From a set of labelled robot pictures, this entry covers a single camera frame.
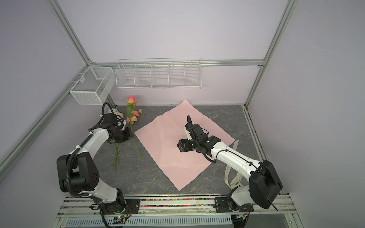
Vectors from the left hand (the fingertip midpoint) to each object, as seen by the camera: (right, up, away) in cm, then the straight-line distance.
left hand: (134, 136), depth 89 cm
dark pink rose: (-6, +24, +10) cm, 27 cm away
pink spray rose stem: (-5, +14, +10) cm, 18 cm away
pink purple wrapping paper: (+14, -1, +13) cm, 19 cm away
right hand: (+31, -4, -7) cm, 32 cm away
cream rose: (-14, -8, +8) cm, 18 cm away
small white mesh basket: (-32, +33, +9) cm, 47 cm away
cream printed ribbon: (+58, -21, -4) cm, 62 cm away
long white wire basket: (+12, +45, +16) cm, 50 cm away
